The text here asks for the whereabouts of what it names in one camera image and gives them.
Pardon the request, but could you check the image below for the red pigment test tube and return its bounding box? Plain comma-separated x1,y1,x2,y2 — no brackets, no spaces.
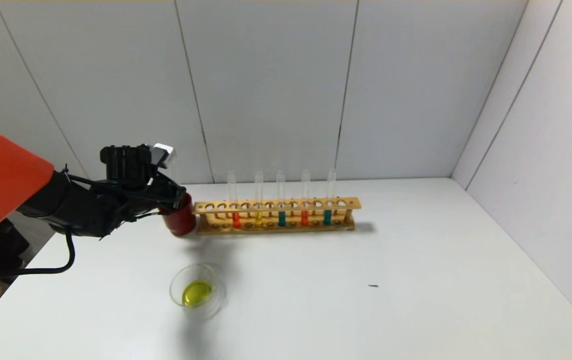
300,169,311,227
226,170,242,229

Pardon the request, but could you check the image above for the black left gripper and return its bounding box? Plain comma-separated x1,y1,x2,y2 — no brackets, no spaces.
152,174,188,215

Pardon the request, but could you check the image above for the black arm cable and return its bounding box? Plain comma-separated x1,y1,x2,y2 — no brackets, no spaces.
0,230,76,284

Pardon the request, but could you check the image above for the clear glass spouted dish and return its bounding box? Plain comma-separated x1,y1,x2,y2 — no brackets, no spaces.
169,263,228,322

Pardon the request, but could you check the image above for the dark red cup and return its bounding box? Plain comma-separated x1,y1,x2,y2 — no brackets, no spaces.
160,192,198,237

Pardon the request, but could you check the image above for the wooden test tube rack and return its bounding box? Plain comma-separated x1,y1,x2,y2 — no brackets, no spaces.
192,197,362,236

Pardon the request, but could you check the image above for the teal pigment test tube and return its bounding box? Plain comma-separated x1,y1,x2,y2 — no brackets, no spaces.
276,170,287,227
323,168,337,226

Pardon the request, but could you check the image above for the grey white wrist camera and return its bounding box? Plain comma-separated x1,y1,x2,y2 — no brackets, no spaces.
152,143,176,169

